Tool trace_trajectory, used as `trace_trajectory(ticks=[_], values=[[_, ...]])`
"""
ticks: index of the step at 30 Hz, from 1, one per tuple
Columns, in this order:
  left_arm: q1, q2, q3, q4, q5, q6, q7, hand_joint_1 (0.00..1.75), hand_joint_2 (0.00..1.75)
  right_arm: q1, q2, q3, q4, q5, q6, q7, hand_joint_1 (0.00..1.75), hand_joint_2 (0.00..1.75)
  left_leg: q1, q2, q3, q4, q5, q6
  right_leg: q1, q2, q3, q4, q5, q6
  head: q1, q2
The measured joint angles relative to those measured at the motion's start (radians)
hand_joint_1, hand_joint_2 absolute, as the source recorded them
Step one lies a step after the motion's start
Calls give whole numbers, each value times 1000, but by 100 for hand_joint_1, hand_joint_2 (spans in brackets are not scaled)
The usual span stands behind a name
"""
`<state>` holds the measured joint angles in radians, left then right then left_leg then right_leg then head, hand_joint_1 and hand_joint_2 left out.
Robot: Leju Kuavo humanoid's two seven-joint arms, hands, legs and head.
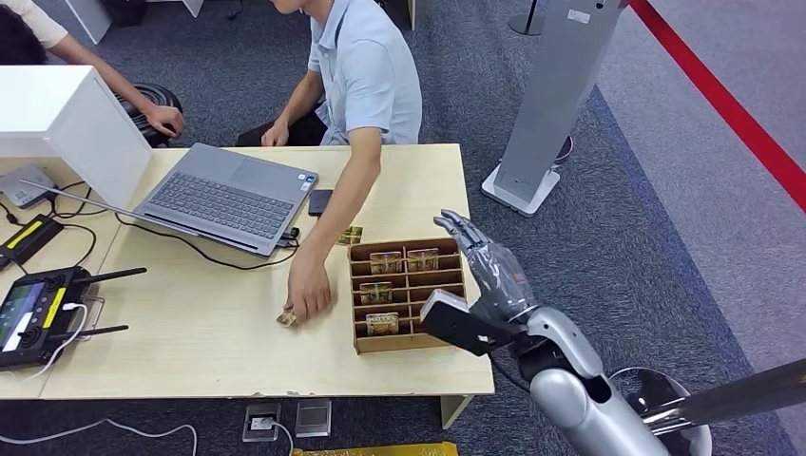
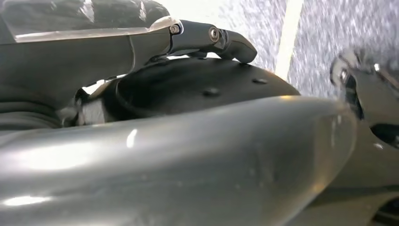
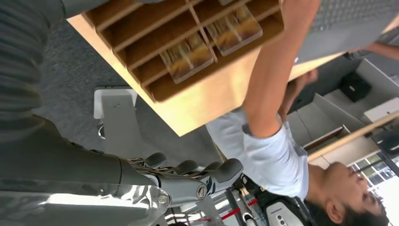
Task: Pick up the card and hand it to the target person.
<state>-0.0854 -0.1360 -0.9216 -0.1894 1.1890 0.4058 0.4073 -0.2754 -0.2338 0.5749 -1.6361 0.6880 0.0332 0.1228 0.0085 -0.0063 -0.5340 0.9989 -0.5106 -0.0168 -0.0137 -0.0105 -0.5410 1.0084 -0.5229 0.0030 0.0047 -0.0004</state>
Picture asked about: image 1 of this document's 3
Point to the floor socket with plug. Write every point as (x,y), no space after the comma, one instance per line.
(261,423)

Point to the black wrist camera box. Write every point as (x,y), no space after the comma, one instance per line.
(453,324)

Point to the white furniture panel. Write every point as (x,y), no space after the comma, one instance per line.
(88,16)

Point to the person's left hand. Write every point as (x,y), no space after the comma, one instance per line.
(308,286)
(165,119)

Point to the black remote controller with antennas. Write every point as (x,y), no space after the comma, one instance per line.
(38,315)

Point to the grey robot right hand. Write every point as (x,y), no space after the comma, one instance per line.
(497,277)

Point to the grey small device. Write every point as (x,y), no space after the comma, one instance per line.
(25,186)

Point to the table leg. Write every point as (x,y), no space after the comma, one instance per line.
(453,412)

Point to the person's right hand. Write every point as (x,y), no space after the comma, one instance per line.
(276,133)

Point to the gold hotel key card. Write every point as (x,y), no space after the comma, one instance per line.
(382,324)
(286,320)
(376,293)
(422,260)
(350,236)
(386,262)

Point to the yellow object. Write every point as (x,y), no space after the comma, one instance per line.
(378,450)

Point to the person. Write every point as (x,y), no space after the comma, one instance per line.
(365,75)
(25,28)

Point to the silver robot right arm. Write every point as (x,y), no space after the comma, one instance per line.
(579,409)

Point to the red barrier belt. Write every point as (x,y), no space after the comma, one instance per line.
(724,107)

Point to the white box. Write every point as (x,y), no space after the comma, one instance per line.
(63,107)

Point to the grey laptop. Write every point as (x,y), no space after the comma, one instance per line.
(220,201)

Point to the closed floor socket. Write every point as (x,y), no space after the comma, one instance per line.
(313,418)

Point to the person's right forearm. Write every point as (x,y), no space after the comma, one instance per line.
(301,100)

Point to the black round stool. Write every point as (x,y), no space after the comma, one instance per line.
(148,94)

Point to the black device with yellow label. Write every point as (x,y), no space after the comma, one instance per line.
(28,238)

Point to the wooden card organizer box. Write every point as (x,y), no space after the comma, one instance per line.
(384,344)

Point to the black portable drive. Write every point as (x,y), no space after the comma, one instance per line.
(318,203)

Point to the person's left forearm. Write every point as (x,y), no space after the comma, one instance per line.
(343,195)
(104,75)

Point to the grey kiosk stand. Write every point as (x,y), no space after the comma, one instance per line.
(554,107)

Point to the chrome stanchion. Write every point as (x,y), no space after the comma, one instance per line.
(724,399)

